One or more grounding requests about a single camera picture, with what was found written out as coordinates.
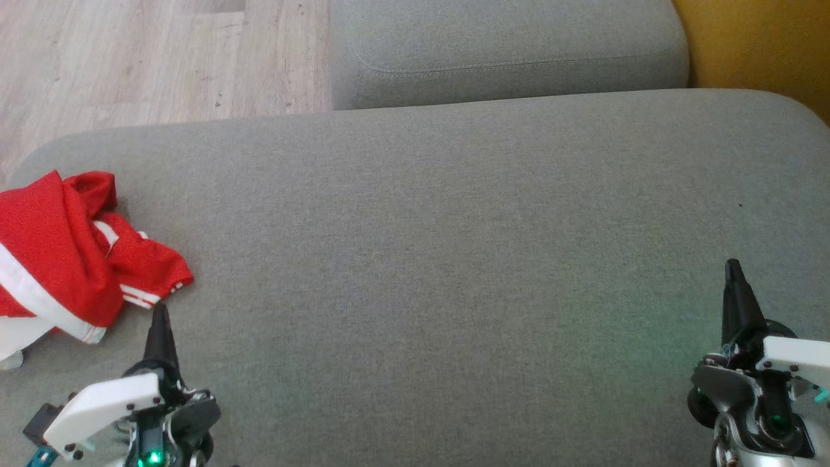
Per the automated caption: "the large grey sofa seat cushion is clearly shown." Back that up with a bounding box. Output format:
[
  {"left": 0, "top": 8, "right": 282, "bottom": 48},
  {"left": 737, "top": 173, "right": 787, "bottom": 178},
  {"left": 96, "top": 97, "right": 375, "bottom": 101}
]
[{"left": 0, "top": 89, "right": 830, "bottom": 467}]

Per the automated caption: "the yellow sofa backrest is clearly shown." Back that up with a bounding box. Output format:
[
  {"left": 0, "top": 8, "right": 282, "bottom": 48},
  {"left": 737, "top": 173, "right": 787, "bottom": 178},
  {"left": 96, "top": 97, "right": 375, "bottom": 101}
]
[{"left": 671, "top": 0, "right": 830, "bottom": 127}]

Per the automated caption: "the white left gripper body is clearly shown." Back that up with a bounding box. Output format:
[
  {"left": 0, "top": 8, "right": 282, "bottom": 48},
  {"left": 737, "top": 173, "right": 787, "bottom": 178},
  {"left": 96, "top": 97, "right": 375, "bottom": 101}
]
[{"left": 42, "top": 363, "right": 221, "bottom": 467}]

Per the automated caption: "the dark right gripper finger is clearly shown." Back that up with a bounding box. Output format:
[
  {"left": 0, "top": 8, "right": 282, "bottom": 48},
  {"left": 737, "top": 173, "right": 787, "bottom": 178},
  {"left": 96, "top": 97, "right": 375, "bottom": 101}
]
[{"left": 721, "top": 258, "right": 770, "bottom": 354}]

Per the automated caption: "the red jersey with white sleeves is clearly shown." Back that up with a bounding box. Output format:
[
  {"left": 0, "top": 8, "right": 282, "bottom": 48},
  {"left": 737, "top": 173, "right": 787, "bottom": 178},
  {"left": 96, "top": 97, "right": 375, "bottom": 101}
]
[{"left": 0, "top": 170, "right": 124, "bottom": 370}]

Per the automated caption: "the small grey sofa seat cushion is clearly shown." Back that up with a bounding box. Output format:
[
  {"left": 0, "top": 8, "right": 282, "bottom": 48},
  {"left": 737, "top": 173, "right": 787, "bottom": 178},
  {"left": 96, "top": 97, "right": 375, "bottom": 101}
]
[{"left": 331, "top": 0, "right": 689, "bottom": 111}]

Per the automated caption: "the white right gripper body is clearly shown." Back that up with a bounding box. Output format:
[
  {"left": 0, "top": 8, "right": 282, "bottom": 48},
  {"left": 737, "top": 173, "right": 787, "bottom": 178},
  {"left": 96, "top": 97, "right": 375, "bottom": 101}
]
[{"left": 687, "top": 321, "right": 830, "bottom": 458}]

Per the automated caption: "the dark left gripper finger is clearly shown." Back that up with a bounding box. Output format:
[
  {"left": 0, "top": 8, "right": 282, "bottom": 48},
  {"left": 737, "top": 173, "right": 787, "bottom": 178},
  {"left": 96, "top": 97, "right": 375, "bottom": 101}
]
[{"left": 143, "top": 303, "right": 182, "bottom": 383}]

